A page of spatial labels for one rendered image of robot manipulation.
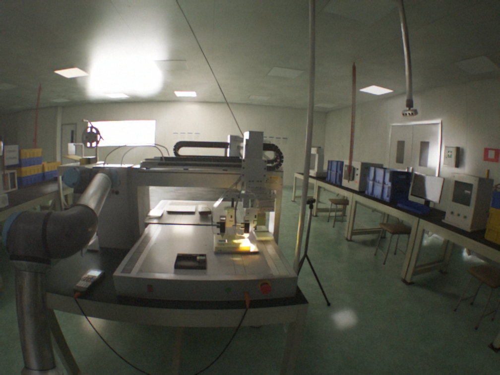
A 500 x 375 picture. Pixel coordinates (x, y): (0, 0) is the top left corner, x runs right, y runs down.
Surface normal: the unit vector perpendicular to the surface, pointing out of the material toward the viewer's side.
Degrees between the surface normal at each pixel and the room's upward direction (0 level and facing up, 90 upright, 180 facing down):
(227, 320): 90
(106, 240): 90
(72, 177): 76
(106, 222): 90
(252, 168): 90
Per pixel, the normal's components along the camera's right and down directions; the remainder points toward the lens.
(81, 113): 0.15, 0.17
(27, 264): 0.57, 0.41
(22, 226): 0.30, -0.47
